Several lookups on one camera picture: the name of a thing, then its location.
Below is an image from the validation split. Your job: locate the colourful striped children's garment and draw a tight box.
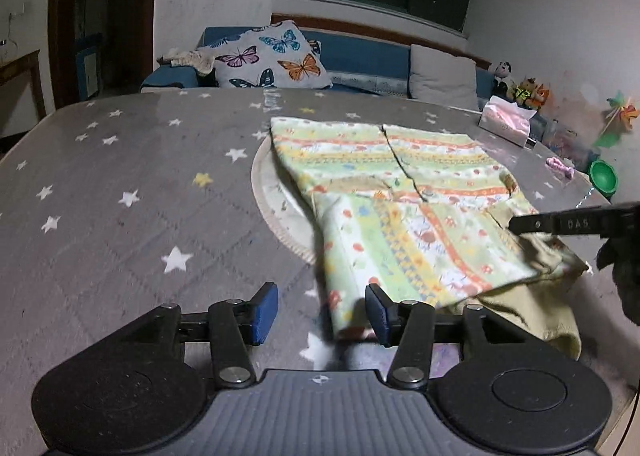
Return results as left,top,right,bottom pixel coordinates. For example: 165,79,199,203
270,117,586,358

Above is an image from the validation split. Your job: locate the green plastic bowl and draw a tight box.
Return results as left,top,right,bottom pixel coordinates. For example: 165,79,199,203
588,159,618,199

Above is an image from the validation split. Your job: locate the pink scrunchie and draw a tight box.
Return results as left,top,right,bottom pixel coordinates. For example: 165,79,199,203
546,157,575,180

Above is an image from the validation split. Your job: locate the clear plastic storage box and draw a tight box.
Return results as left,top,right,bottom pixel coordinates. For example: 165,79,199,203
542,120,601,172

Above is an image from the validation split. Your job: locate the colourful pinwheel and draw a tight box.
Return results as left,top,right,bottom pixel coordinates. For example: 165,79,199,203
593,91,639,148

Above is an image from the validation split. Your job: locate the black small box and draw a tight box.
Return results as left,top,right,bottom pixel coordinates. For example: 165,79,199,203
524,136,537,150

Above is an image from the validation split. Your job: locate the orange plush toy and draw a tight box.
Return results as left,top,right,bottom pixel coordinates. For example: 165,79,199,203
530,83,550,110

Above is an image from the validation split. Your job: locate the pink tissue box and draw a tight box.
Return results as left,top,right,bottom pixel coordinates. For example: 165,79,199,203
478,95,536,147

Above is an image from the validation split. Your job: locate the yellow-vested teddy bear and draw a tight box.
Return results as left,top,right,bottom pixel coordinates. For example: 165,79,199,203
512,78,537,107

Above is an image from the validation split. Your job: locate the panda plush toy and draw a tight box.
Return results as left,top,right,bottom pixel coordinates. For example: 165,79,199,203
491,60,515,101

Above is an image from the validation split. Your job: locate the grey plain pillow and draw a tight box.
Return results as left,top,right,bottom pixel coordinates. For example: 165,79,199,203
408,44,478,110

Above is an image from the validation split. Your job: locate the beige cloth on sofa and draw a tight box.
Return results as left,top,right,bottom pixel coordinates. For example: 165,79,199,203
157,48,215,77

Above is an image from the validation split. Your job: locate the blue sofa bench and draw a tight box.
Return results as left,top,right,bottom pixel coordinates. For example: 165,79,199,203
139,25,501,102

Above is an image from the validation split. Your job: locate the butterfly print pillow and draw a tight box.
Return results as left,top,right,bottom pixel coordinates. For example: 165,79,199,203
202,20,332,89

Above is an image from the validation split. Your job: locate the wooden side table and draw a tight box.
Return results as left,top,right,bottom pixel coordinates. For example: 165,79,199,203
0,48,48,124

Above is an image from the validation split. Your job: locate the dark wooden door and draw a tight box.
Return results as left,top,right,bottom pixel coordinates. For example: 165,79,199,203
48,0,155,108

